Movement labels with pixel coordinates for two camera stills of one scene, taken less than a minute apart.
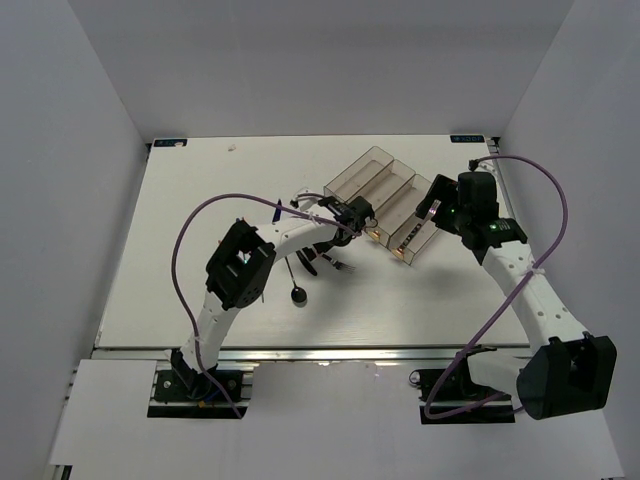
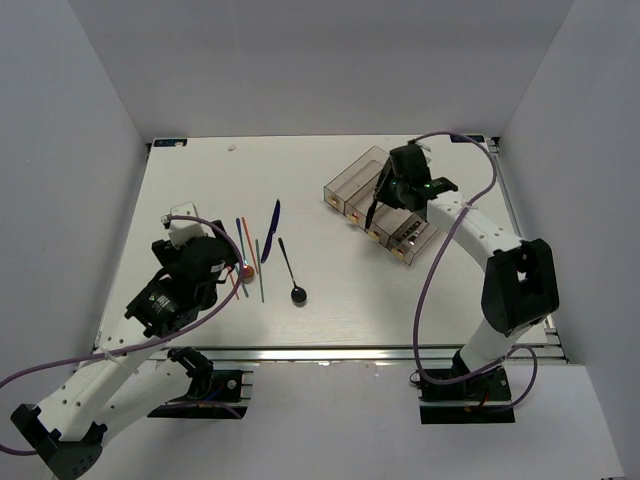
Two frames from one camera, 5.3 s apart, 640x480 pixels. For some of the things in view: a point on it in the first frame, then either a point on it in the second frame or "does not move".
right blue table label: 467,138 does not move
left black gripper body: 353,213 -> 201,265
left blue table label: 169,142 does not move
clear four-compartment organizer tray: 395,192 does not move
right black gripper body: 461,217 -> 392,190
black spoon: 298,294 does not move
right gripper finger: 443,190 -> 382,183
